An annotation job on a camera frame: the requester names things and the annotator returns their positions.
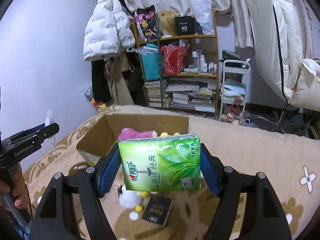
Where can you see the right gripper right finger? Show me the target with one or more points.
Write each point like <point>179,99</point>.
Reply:
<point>264,217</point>

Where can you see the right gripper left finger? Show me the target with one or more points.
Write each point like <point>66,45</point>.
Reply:
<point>55,216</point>

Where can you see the white fluffy plush toy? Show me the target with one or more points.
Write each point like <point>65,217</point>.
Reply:
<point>131,199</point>

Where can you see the black tissue pack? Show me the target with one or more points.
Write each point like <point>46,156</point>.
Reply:
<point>157,210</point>

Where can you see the green tissue pack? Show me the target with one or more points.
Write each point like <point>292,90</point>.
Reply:
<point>162,164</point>

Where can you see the pink plush bear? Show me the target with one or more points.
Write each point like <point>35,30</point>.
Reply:
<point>129,133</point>

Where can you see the yellow plush bear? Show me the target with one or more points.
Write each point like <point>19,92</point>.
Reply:
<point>166,134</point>

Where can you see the person's left hand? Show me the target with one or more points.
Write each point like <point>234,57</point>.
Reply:
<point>20,191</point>

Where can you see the beige brown patterned rug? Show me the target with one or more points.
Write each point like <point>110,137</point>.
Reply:
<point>290,162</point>

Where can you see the printed cardboard box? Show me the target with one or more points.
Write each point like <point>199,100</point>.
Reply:
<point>110,129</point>

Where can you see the beige trench coat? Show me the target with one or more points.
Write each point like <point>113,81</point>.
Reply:
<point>116,82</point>

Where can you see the white metal trolley cart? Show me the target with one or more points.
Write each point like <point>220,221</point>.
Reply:
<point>233,90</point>

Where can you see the white puffer jacket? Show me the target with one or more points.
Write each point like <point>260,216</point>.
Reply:
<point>108,32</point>

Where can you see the stack of books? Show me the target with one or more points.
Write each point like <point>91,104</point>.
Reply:
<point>156,93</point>

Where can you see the teal shopping bag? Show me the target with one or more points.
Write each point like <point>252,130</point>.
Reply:
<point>149,56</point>

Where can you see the wooden bookshelf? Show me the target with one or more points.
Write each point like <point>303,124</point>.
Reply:
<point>196,88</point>

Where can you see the red gift bag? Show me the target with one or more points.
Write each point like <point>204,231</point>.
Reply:
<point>173,59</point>

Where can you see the black pink printed bag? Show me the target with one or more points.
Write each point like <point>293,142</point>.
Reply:
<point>145,19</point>

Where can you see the blonde wig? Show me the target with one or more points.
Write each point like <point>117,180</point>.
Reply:
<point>167,23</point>

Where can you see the white duvet on chair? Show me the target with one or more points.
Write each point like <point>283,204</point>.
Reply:
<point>278,53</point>

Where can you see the black paper bag 40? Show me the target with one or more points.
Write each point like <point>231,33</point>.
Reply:
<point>184,25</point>

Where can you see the white plastic bag on shelf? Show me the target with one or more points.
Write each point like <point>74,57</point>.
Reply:
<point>202,12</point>

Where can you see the snack bag by wall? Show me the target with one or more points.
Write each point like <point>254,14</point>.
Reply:
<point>99,106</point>

